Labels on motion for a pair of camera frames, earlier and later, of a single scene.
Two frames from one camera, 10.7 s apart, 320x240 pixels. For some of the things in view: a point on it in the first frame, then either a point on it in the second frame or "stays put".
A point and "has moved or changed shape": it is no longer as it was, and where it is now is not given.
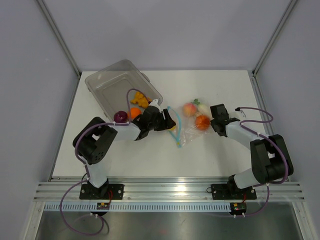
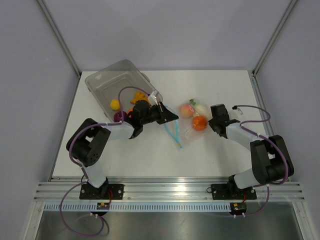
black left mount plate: [109, 191] stays put
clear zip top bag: [187, 127] has moved or changed shape
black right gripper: [212, 122] stays put
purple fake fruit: [120, 117] stays put
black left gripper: [166, 123] to [165, 115]
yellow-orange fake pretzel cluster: [141, 101] stays put
